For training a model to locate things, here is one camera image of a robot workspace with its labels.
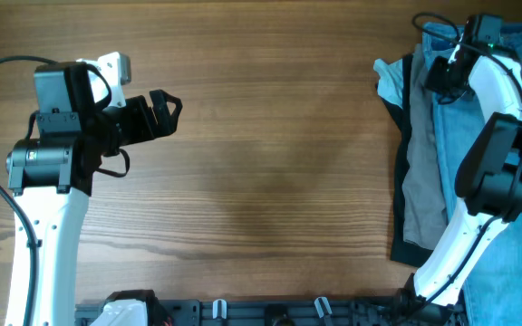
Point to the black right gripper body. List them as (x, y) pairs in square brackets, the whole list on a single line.
[(445, 74)]

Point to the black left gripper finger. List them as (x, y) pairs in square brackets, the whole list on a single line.
[(172, 109), (158, 128)]

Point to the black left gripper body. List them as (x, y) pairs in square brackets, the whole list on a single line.
[(136, 122)]

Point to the light blue denim jeans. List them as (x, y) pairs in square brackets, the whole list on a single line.
[(492, 293)]

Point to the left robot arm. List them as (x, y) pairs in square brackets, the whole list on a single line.
[(82, 118)]

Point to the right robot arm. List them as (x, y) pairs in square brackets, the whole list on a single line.
[(488, 184)]

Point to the light blue garment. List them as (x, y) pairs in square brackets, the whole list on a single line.
[(391, 82)]

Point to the grey shirt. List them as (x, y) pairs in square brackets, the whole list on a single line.
[(425, 217)]

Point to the black garment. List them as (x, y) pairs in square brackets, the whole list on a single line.
[(402, 251)]

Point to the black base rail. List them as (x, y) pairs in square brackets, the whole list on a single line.
[(357, 312)]

